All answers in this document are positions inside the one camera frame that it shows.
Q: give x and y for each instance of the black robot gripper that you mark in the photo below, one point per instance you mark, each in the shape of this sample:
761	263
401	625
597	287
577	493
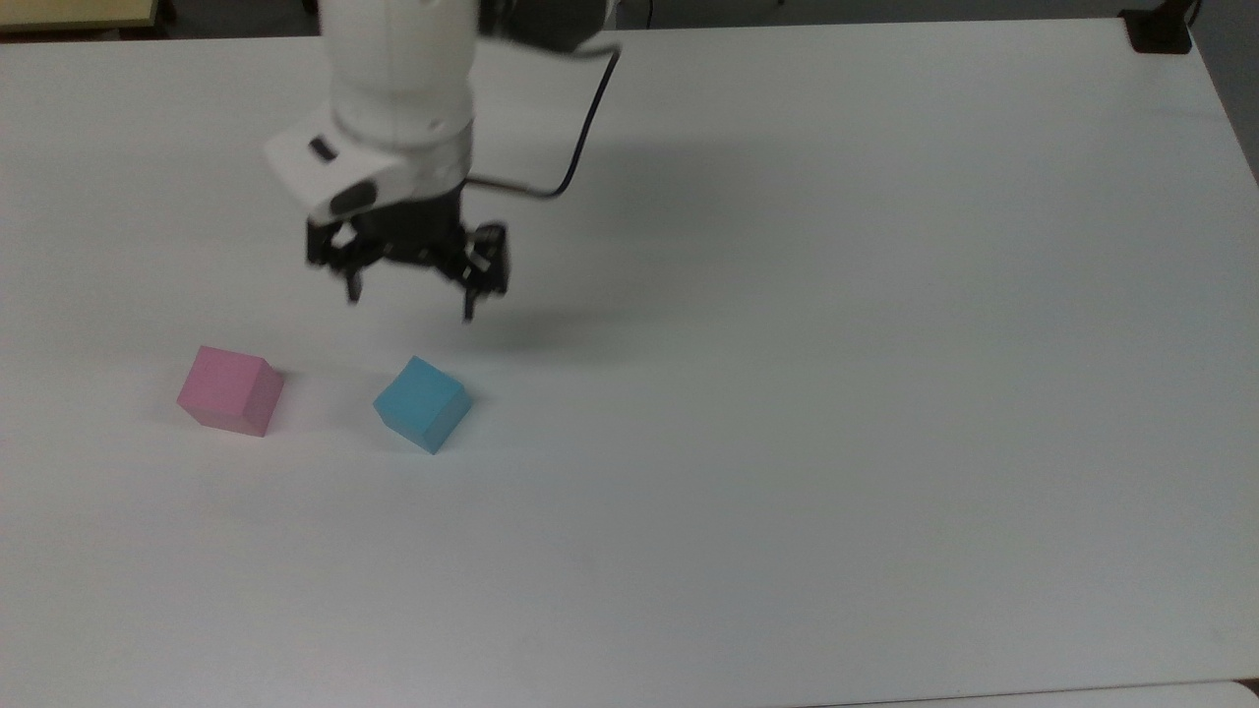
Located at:
418	228

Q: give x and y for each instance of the blue cube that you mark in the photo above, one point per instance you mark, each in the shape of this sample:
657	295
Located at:
421	401

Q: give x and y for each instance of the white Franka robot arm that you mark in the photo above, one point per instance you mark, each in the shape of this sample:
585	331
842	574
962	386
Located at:
398	88

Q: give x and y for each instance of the pink cube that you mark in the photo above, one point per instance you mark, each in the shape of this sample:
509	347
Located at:
228	388

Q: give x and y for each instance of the yellow wooden table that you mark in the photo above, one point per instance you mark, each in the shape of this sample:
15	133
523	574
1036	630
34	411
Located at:
74	14

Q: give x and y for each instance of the black table clamp mount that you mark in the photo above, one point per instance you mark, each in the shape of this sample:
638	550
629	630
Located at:
1161	28

